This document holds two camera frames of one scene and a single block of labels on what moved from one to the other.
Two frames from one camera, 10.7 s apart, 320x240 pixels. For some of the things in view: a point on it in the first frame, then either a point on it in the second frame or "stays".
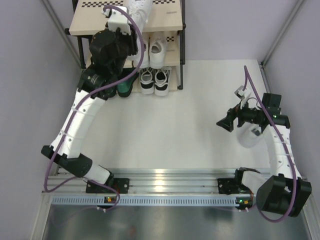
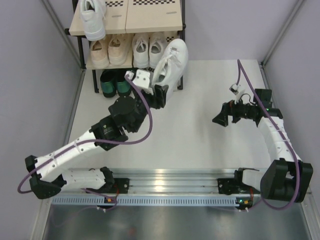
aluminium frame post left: [62, 32] stays
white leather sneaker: [250, 135] -> [171, 65]
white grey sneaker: [136, 58] stays
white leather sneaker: [140, 10] -> [93, 12]
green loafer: [125, 89] stays
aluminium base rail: [150, 186] stays
